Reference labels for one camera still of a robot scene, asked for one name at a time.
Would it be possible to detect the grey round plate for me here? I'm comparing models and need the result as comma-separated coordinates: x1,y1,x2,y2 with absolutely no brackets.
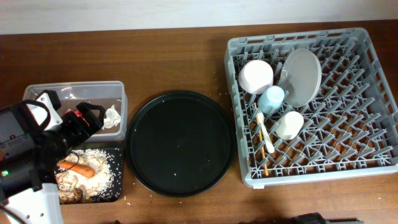
279,49,322,107

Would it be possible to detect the grey dishwasher rack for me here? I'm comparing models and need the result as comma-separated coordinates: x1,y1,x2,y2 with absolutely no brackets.
224,27,397,189

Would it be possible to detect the black round tray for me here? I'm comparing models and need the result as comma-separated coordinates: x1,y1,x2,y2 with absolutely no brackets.
125,91,236,197

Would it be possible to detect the black rectangular tray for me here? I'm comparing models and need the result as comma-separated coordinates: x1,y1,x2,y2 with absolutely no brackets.
55,142,125,205

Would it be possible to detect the white plastic fork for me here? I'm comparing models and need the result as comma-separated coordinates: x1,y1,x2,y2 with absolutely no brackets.
256,112,275,154

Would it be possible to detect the wooden chopstick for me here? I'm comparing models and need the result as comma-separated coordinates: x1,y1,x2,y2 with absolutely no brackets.
254,102,269,177

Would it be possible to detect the pink bowl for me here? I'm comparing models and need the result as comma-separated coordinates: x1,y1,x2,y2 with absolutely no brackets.
238,60,274,95

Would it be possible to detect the white paper cup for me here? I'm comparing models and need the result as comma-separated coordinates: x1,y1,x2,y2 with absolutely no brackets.
275,111,304,140

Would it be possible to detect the orange carrot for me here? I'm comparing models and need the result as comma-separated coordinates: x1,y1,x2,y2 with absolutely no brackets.
57,161,96,178

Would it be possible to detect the clear plastic bin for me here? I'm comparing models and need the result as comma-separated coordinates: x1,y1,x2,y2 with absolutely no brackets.
23,81,128,142

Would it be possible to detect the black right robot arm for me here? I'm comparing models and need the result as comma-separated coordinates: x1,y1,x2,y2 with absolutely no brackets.
291,213,364,224

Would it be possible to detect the white tissue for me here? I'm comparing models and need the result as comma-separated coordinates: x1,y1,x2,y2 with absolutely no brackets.
102,105,121,129

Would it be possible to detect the peanut shells and rice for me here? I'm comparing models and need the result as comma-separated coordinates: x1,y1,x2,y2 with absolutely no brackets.
55,148,122,205

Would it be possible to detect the red snack wrapper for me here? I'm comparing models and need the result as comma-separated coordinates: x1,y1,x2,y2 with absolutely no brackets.
66,109,89,126

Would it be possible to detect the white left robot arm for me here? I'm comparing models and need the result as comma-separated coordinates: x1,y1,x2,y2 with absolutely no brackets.
1,90,106,223

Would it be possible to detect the light blue plastic cup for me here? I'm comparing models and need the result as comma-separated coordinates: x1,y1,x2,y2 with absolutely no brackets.
257,85,285,114

